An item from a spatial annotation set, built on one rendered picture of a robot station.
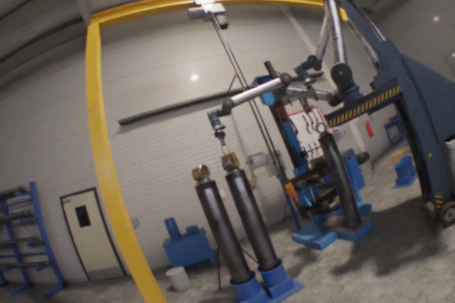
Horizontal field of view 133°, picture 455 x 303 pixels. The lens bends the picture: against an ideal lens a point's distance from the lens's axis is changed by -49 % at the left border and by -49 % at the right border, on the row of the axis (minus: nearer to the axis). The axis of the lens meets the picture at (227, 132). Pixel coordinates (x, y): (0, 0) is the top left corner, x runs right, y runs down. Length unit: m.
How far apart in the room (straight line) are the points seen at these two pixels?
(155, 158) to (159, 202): 0.97
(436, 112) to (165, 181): 4.60
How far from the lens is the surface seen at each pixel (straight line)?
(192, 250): 3.76
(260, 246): 2.07
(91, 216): 4.88
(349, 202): 2.74
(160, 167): 4.40
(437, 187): 2.42
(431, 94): 2.30
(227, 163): 1.95
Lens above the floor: 1.45
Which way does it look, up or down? 12 degrees up
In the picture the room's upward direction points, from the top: 21 degrees counter-clockwise
